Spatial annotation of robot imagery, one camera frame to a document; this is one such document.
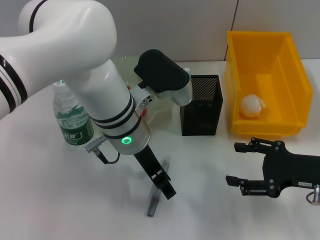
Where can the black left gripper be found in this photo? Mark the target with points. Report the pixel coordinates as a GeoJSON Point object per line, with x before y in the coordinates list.
{"type": "Point", "coordinates": [148, 162]}

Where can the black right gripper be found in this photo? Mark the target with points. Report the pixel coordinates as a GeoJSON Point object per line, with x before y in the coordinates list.
{"type": "Point", "coordinates": [292, 172]}

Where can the grey glitter pen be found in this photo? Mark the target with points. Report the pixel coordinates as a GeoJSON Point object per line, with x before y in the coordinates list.
{"type": "Point", "coordinates": [153, 205]}

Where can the white paper ball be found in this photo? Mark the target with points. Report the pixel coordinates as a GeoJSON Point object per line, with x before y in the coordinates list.
{"type": "Point", "coordinates": [251, 105]}

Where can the orange toy fruit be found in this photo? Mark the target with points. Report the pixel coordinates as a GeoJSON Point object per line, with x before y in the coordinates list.
{"type": "Point", "coordinates": [144, 112]}

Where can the clear green-label water bottle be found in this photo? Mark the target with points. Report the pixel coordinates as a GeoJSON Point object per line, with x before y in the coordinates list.
{"type": "Point", "coordinates": [72, 120]}

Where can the black mesh pen holder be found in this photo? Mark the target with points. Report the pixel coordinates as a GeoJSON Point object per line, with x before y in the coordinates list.
{"type": "Point", "coordinates": [205, 117]}

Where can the yellow plastic storage bin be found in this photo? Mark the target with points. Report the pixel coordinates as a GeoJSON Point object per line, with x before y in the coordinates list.
{"type": "Point", "coordinates": [275, 125]}

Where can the pale green wavy glass bowl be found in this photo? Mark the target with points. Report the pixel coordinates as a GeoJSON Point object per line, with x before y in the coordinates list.
{"type": "Point", "coordinates": [160, 112]}

